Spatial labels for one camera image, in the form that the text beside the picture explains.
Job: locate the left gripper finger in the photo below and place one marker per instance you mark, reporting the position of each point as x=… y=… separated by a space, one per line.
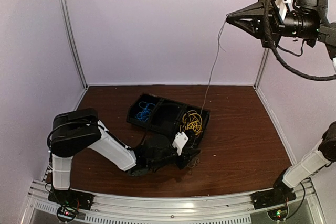
x=191 y=164
x=193 y=152

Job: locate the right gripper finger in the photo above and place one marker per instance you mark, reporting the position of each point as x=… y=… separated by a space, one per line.
x=248 y=25
x=252 y=11

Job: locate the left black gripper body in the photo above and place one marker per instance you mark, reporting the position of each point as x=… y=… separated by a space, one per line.
x=185 y=154

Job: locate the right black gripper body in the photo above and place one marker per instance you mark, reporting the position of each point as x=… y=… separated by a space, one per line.
x=276 y=27

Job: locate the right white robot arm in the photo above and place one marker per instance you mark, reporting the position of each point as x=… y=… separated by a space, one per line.
x=307 y=20

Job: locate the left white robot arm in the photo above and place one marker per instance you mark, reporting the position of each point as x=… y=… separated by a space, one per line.
x=74 y=131

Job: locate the black three-compartment bin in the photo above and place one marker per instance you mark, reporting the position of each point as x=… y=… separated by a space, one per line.
x=167 y=117

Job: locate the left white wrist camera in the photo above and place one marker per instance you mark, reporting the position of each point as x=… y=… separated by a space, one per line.
x=179 y=142

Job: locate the right aluminium frame post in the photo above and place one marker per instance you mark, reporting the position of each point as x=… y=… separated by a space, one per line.
x=270 y=21

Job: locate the aluminium frame post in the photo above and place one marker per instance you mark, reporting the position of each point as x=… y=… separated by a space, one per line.
x=270 y=21
x=72 y=44

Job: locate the aluminium front rail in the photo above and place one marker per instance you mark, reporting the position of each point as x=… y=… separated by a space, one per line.
x=233 y=208

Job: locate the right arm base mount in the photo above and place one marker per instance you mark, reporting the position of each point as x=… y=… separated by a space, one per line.
x=275 y=203

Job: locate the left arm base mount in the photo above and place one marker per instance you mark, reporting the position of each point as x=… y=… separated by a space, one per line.
x=71 y=203

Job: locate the left aluminium frame post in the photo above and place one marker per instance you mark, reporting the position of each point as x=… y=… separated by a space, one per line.
x=72 y=44

